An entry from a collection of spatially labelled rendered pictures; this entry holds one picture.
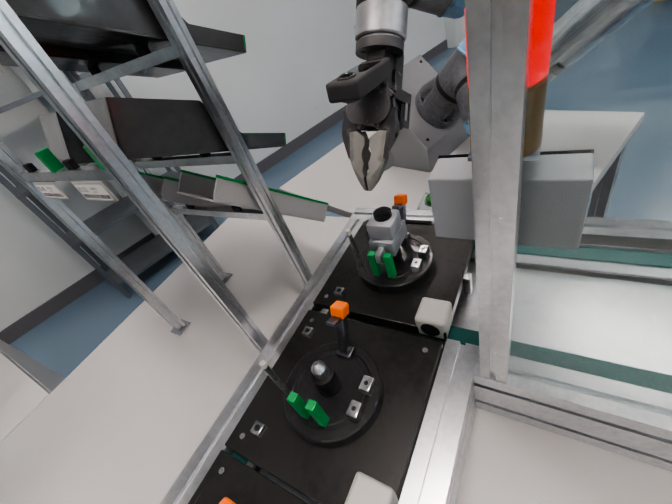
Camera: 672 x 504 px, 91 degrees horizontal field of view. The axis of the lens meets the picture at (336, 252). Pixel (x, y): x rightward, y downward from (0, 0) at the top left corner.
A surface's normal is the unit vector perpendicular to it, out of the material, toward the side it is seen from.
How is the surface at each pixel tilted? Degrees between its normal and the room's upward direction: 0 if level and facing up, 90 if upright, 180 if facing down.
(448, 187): 90
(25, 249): 90
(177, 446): 0
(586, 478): 0
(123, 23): 90
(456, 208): 90
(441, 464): 0
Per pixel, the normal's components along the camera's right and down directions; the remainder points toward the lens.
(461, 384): -0.30, -0.72
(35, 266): 0.66, 0.32
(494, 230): -0.44, 0.69
